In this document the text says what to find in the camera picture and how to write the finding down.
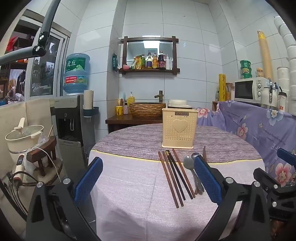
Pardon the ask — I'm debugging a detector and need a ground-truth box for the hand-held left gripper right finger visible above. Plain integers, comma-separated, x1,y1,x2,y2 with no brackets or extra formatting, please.
194,156,271,241

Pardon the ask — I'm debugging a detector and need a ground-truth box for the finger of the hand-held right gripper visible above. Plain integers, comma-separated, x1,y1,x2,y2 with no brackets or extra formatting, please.
253,167,296,209
277,148,296,167

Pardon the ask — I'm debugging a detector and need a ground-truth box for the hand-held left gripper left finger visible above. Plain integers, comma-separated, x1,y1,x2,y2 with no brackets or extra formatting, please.
26,157,104,241

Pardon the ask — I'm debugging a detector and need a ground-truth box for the brown chopstick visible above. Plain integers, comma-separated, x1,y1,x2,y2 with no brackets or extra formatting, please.
158,151,180,208
172,148,196,198
162,151,184,207

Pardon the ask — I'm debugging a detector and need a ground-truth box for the beige plastic utensil holder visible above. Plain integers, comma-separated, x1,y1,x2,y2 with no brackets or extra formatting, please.
161,108,199,149

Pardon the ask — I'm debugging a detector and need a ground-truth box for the purple floral cloth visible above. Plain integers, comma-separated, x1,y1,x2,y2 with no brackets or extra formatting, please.
195,101,296,194

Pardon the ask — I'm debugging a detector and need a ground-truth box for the small wooden stool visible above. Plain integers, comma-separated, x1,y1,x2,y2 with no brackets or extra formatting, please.
26,136,57,177

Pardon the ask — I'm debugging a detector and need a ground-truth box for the white tumbler red label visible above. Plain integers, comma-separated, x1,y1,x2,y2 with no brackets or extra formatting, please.
278,91,288,113

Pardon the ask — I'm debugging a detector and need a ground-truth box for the grey water dispenser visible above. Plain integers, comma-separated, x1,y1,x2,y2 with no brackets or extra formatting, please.
53,95,97,168

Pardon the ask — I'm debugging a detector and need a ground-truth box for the blue cup holder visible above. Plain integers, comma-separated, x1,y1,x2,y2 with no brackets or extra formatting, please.
83,106,100,118

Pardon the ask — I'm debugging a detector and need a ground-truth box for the white handheld device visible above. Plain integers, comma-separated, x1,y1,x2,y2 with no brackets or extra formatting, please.
12,154,25,182

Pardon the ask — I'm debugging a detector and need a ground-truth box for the dark wooden counter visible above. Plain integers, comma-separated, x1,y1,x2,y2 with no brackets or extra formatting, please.
105,115,164,134

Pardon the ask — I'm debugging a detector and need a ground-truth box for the white electric pot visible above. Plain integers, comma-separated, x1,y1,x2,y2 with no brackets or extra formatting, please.
5,117,44,161

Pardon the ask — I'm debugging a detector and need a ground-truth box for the white microwave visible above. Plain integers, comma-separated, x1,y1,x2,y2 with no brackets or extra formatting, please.
234,78,271,105

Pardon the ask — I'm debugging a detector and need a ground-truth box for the short white cup stack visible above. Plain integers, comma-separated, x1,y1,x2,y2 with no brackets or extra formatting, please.
277,66,291,93

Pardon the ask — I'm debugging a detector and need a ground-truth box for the white paper cup stack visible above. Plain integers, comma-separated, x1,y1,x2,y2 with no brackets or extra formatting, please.
84,90,94,110

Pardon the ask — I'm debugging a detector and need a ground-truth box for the woven brown sink basin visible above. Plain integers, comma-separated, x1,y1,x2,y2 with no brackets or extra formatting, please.
129,102,167,118

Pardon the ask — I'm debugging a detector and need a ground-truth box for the yellow roll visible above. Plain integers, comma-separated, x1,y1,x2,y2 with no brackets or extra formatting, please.
218,73,226,102

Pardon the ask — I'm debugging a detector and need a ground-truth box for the bronze faucet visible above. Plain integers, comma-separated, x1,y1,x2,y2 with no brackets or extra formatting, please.
154,90,165,104

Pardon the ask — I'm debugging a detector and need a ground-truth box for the yellow paper cup stack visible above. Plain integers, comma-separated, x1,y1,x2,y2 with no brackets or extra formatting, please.
257,30,274,80

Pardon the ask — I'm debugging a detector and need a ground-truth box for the blue water jug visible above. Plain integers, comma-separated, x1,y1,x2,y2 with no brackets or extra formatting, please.
63,53,91,95

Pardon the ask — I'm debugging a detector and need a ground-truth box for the tall white cup stack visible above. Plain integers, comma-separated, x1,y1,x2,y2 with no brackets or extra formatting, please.
274,16,296,68

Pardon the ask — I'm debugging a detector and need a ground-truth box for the dark sauce bottle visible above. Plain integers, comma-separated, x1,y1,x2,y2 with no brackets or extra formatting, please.
158,51,166,70

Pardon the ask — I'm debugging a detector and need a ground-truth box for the yellow green pouch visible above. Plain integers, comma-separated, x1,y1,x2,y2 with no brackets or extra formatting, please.
131,56,142,70

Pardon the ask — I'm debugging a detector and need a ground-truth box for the white cable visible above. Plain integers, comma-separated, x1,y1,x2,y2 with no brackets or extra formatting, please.
30,146,62,183

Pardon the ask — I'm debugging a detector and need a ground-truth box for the window with frame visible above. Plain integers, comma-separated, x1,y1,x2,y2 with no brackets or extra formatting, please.
26,27,70,98

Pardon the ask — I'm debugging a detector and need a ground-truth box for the wooden wall shelf with mirror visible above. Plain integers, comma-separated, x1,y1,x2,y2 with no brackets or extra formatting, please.
119,36,180,75

